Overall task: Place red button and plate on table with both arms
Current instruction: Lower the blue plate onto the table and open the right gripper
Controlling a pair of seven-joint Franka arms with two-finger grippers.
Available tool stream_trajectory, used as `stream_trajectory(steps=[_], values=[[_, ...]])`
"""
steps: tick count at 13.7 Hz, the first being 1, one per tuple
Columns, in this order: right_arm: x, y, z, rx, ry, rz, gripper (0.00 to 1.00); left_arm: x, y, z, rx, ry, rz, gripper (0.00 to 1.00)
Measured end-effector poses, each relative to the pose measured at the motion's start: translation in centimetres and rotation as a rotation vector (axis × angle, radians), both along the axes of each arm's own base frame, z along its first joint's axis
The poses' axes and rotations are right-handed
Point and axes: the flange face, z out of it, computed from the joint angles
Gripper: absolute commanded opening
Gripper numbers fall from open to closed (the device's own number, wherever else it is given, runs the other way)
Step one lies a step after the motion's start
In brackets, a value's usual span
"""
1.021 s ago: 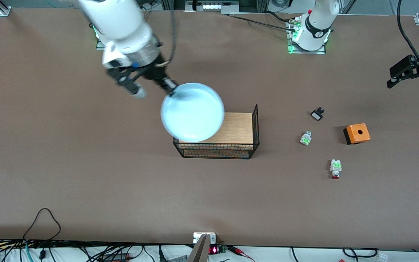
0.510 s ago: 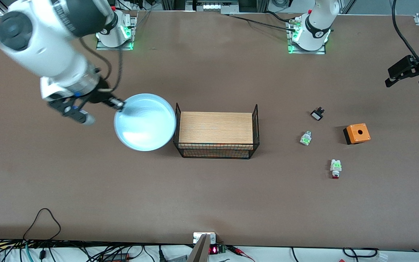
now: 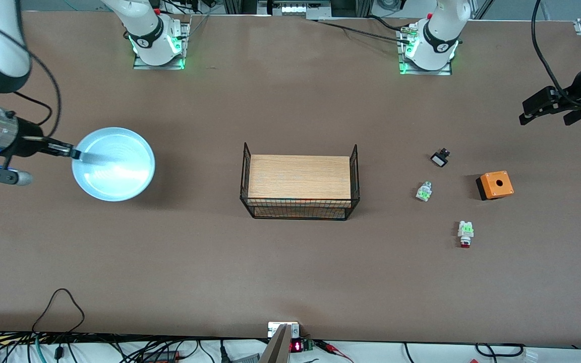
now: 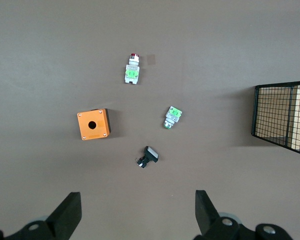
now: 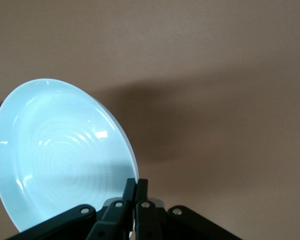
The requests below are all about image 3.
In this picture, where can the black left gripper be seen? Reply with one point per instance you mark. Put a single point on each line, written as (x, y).
(577, 94)

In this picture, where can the light blue plate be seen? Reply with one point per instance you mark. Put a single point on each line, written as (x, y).
(124, 176)

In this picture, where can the grey metal stand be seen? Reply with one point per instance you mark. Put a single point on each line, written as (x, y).
(278, 348)

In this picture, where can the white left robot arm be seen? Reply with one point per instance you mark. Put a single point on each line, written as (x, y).
(437, 35)

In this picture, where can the silver tag plate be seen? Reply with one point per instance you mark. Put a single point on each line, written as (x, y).
(272, 328)

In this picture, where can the red push button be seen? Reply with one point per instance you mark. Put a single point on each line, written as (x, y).
(466, 233)

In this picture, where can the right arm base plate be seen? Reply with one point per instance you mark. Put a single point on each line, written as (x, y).
(184, 45)

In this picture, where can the red clip leads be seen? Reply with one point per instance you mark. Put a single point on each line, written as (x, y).
(333, 349)

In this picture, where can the wooden board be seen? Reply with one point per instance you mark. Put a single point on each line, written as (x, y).
(295, 176)

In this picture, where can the orange button box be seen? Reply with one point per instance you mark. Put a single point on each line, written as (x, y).
(497, 184)

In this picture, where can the black power brick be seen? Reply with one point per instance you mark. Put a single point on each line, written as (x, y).
(162, 356)

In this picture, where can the red digit display module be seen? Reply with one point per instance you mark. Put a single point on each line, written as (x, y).
(296, 346)

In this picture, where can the green white contact block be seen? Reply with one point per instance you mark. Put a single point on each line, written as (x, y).
(424, 192)

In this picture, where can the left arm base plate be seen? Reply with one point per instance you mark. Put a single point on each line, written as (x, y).
(402, 63)

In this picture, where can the lit control unit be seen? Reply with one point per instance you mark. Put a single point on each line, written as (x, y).
(293, 8)

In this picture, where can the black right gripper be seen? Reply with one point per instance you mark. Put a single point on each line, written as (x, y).
(29, 141)

